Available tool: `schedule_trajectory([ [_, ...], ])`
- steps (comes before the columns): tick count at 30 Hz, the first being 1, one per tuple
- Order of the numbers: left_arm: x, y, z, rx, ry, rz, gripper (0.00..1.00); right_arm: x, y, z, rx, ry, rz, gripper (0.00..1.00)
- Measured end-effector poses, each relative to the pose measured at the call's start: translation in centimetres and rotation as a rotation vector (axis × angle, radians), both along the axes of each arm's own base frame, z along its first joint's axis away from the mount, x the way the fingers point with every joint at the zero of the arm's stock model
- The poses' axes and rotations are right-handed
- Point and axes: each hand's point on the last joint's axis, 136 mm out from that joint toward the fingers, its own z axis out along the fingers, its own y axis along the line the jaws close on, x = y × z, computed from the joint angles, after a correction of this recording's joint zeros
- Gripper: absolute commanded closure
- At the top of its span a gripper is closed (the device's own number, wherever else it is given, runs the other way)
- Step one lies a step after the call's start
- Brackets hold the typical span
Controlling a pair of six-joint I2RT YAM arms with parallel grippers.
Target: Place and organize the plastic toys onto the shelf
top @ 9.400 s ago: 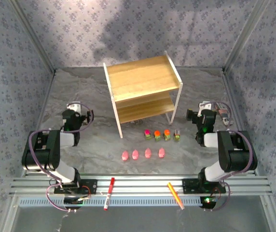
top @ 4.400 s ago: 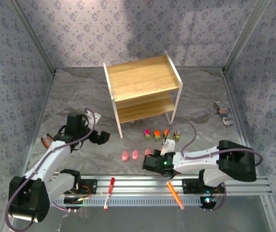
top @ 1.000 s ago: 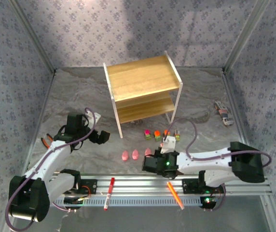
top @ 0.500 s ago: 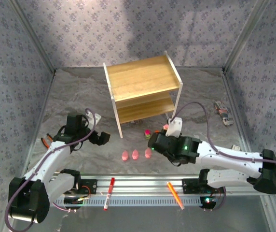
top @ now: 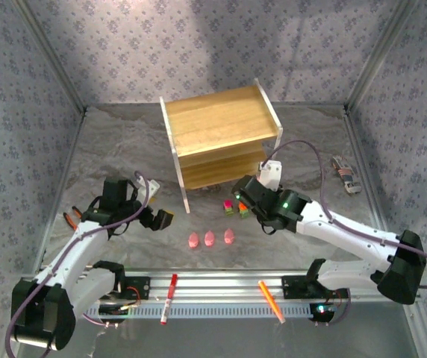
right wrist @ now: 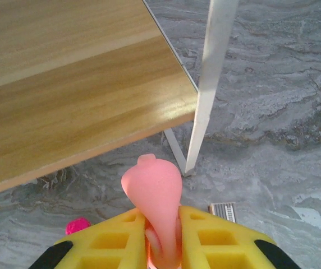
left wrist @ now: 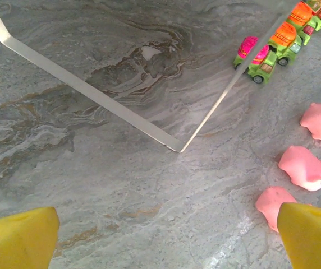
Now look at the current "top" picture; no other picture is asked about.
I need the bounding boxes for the aluminium frame post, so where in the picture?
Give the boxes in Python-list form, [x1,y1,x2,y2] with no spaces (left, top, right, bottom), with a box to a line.
[11,0,88,116]
[343,0,420,113]

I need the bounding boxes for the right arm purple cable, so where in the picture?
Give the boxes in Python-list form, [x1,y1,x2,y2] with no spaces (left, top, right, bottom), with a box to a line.
[264,139,427,327]

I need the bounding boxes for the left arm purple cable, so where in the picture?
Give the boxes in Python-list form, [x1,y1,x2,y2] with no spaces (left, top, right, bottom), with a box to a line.
[7,170,151,354]

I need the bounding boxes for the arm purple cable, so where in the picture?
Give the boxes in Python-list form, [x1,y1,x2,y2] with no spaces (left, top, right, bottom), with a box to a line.
[7,170,151,354]
[264,139,427,327]

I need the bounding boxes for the aluminium table side rail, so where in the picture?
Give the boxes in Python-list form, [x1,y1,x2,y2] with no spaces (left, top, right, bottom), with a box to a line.
[343,107,392,234]
[36,107,88,271]

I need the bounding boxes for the orange-handled pliers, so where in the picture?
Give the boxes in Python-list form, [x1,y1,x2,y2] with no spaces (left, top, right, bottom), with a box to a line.
[63,204,84,232]

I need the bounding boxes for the white toy car with flag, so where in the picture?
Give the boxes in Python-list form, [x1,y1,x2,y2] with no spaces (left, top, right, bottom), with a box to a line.
[329,155,363,195]

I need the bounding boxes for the orange pen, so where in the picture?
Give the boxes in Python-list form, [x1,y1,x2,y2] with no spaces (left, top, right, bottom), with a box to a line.
[257,279,287,324]

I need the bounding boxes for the wooden shelf with white frame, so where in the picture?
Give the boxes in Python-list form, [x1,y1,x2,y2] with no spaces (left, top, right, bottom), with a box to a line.
[159,78,284,214]

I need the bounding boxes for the grey slotted cable duct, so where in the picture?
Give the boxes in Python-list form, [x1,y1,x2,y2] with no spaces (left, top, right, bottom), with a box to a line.
[82,302,336,321]

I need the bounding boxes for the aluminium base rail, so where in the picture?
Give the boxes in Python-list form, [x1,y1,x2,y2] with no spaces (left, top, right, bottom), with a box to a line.
[78,267,422,304]

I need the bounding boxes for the red whiteboard marker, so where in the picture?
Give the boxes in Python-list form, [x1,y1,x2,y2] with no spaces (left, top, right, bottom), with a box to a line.
[160,273,179,326]

